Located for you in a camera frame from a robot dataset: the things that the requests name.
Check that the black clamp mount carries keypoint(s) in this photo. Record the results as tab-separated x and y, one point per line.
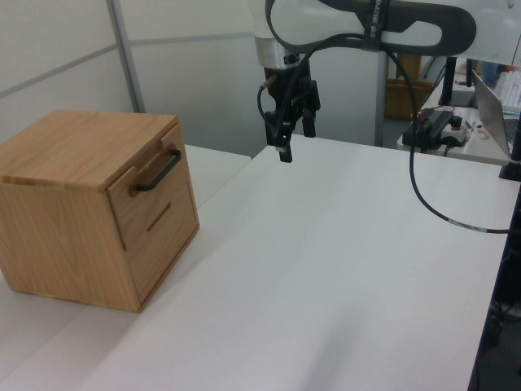
513	171

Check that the black monitor stand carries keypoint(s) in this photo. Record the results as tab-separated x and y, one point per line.
447	81

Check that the silver laptop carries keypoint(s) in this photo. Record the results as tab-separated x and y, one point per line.
488	106

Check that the wooden drawer with slot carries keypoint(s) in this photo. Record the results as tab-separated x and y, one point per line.
171	252

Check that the emergency stop button box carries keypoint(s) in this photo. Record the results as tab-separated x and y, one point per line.
455	132

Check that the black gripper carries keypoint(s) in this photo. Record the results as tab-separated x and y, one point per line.
287	81

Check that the white tape roll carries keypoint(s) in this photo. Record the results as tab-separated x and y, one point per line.
481	134

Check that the small scissors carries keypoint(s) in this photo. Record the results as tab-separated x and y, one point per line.
471	125

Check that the grey partition post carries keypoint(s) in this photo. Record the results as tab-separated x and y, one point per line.
130	61

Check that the white keyboard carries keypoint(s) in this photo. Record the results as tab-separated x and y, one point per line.
512	91

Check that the wooden cabinet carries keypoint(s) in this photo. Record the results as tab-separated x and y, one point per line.
61	244

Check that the black electronics box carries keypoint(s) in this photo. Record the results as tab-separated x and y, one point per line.
431	122

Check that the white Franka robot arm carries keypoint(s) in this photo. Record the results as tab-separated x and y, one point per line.
309	20

